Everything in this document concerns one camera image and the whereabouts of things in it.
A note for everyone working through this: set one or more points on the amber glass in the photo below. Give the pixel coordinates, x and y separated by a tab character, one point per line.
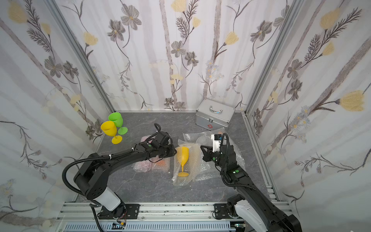
182	157

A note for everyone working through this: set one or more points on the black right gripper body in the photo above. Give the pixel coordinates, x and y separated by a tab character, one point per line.
211	153

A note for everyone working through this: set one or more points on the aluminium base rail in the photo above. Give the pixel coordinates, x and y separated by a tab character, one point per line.
154	217

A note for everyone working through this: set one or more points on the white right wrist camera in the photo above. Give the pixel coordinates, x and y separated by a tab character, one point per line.
216	141

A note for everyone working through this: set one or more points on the silver aluminium first aid case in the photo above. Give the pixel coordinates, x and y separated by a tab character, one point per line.
213	115

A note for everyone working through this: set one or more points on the yellow glass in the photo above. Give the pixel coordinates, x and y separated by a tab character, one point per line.
110	129

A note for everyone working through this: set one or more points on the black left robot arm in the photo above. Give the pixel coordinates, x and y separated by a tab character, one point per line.
92	178

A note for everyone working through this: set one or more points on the green plastic wine glass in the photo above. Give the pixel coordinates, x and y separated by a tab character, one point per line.
117	119

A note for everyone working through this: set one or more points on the pink glass in bubble wrap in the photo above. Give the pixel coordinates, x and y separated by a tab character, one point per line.
143	166

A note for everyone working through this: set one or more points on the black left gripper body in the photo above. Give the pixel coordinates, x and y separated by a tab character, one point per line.
168	149

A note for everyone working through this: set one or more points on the orange glass in bubble wrap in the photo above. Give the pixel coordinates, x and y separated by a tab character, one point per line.
162	165

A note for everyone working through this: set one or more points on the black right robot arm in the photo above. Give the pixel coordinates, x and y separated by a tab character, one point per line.
250	204

